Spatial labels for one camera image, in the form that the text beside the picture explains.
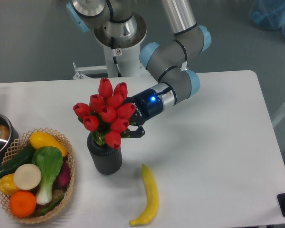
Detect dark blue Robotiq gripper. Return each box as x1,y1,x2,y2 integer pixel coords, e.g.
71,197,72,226
124,88,164,138

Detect red tulip bouquet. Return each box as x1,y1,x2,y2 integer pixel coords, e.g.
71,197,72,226
73,78,136,149

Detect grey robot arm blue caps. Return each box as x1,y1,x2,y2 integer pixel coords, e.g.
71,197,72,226
66,0,211,138

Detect dark grey ribbed vase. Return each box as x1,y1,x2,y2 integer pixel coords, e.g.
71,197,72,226
87,133,123,175

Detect yellow banana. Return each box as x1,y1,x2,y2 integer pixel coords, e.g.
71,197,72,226
129,164,160,227

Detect purple sweet potato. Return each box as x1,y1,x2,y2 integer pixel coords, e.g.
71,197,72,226
56,160,71,187

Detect green bok choy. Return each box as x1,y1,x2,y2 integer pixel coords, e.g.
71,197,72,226
32,146,63,205

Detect yellow squash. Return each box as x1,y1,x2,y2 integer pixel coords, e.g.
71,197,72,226
29,132,67,157

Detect woven wicker basket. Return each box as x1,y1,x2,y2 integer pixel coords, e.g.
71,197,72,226
0,128,75,224

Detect green chili pepper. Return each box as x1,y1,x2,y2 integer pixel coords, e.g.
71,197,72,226
35,194,64,217

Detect dark green cucumber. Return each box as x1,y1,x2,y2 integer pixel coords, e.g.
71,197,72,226
0,143,35,179

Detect white round radish slice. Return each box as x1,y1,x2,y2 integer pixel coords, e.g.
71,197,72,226
13,163,41,190

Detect orange fruit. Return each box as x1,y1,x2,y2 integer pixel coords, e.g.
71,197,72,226
9,190,37,218

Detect yellow bell pepper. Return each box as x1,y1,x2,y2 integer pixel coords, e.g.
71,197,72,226
0,173,20,196

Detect blue plastic bag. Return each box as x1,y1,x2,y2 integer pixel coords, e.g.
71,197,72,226
249,0,285,38

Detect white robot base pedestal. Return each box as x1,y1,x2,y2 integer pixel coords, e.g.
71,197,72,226
72,11,157,80

